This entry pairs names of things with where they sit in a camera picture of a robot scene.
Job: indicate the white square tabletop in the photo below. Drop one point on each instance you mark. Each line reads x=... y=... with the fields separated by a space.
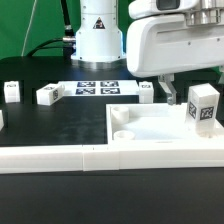
x=153 y=123

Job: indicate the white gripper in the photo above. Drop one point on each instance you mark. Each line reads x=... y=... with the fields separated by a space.
x=171 y=36

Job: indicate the white L-shaped fence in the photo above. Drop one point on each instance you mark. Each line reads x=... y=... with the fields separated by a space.
x=115 y=156

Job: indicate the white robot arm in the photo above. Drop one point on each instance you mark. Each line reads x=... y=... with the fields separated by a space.
x=99 y=42

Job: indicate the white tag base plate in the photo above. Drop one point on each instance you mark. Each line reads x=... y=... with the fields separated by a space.
x=100 y=88

